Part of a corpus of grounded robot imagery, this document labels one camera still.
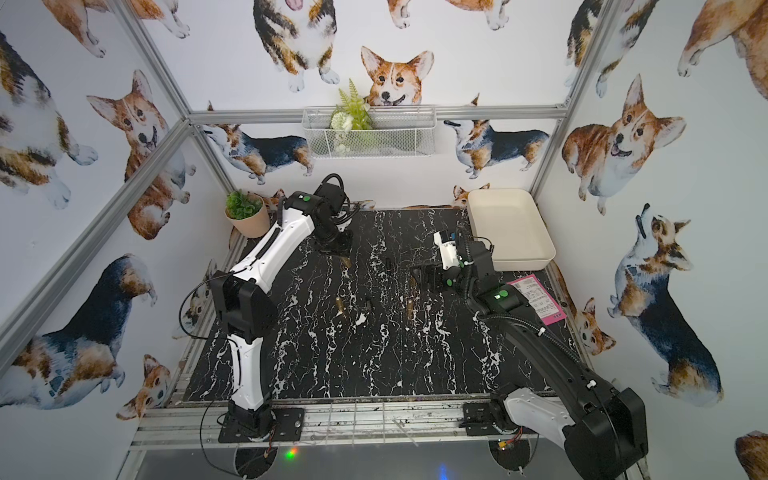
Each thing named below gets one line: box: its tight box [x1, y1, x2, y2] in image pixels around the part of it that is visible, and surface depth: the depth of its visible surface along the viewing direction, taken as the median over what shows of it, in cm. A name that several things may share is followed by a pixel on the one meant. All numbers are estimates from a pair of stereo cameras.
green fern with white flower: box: [330, 78, 374, 154], surface depth 85 cm
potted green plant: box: [224, 189, 270, 238], surface depth 106 cm
